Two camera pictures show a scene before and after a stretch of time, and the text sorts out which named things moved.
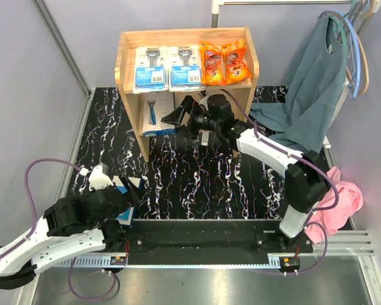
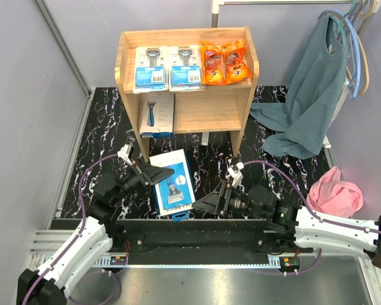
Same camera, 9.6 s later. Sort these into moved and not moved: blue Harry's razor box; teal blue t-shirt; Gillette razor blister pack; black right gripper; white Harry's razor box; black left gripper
Moved: blue Harry's razor box; black left gripper; black right gripper
Not moved: Gillette razor blister pack; white Harry's razor box; teal blue t-shirt
